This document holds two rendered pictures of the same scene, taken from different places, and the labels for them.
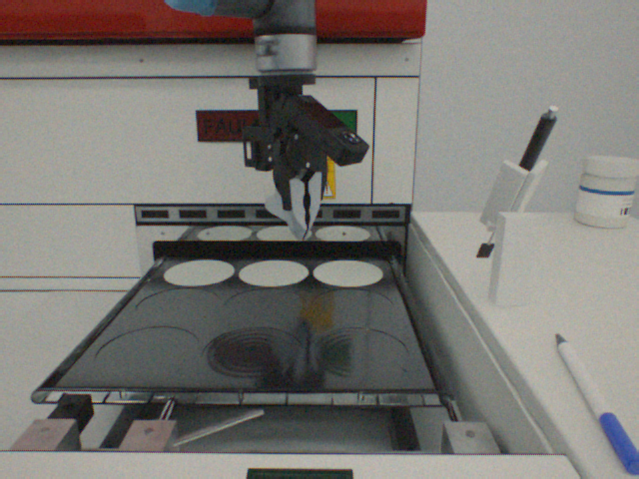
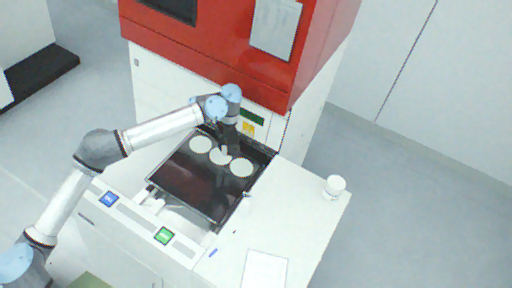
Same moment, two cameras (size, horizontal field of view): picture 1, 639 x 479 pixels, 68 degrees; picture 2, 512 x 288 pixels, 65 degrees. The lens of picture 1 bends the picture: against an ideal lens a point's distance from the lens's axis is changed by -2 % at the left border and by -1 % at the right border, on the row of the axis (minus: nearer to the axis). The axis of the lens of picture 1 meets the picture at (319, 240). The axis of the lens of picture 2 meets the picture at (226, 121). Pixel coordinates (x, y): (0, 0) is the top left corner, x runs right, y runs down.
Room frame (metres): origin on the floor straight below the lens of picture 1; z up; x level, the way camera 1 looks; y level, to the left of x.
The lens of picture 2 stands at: (-0.36, -0.44, 2.28)
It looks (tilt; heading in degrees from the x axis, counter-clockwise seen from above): 46 degrees down; 26
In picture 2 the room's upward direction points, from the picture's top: 8 degrees clockwise
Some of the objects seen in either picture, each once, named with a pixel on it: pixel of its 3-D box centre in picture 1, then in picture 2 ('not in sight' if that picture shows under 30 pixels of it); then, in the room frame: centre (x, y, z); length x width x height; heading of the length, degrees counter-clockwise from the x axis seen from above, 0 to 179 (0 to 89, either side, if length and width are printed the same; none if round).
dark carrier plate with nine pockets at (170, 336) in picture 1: (265, 306); (206, 171); (0.53, 0.07, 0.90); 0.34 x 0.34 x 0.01; 0
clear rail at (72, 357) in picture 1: (120, 307); (172, 152); (0.53, 0.25, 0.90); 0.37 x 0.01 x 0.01; 0
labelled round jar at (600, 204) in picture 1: (605, 191); (333, 189); (0.68, -0.42, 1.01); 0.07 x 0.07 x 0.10
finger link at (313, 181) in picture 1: (298, 202); not in sight; (0.63, 0.03, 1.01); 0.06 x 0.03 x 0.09; 50
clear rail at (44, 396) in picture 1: (241, 398); (181, 201); (0.35, 0.07, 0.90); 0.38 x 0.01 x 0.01; 90
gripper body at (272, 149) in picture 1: (285, 124); (227, 127); (0.62, 0.04, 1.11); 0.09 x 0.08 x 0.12; 50
